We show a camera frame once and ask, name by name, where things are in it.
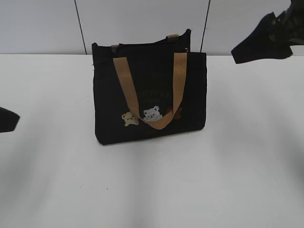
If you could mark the black canvas tote bag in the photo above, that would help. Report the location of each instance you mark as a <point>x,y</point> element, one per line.
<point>148,90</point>

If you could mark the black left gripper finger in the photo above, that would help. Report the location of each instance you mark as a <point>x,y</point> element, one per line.
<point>8,120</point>

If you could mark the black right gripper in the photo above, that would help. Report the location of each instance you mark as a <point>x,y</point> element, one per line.
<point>273,36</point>

